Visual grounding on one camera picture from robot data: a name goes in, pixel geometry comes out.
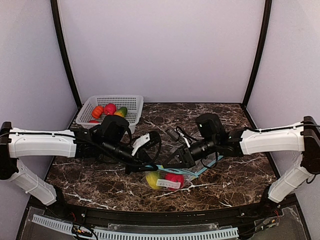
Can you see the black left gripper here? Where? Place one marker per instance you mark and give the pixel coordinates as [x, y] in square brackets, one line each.
[139, 160]

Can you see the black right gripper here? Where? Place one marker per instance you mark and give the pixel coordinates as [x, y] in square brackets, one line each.
[183, 157]

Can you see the red toy apple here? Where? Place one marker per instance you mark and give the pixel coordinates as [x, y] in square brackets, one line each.
[175, 178]

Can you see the clear zip bag yellow slider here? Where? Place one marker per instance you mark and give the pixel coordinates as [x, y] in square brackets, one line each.
[168, 185]

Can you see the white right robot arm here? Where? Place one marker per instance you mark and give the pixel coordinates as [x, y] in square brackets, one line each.
[301, 137]

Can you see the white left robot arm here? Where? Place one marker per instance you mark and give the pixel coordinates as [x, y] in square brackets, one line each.
[111, 138]

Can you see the clear zip bag blue zipper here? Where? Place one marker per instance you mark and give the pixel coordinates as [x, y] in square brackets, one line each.
[201, 165]

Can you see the orange green toy mango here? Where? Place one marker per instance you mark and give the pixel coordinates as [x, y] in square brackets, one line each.
[122, 112]

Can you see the white perforated plastic basket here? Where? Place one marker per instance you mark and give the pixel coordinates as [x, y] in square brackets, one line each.
[133, 103]

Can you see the pink toy fruit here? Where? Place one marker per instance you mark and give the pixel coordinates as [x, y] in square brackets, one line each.
[109, 109]

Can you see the orange toy pumpkin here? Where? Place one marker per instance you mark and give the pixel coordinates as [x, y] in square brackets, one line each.
[97, 112]

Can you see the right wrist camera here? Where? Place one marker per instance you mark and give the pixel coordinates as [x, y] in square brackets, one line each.
[177, 134]

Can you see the white slotted cable duct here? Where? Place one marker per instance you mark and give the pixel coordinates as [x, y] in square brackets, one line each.
[83, 233]

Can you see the black front frame rail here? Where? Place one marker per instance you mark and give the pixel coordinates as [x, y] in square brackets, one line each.
[242, 215]

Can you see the right black frame post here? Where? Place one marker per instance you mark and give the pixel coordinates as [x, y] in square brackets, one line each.
[259, 52]

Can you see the black frame post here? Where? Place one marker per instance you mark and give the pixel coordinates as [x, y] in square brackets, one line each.
[259, 52]
[63, 52]

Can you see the left black frame post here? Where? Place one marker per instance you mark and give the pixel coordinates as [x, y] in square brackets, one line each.
[63, 52]

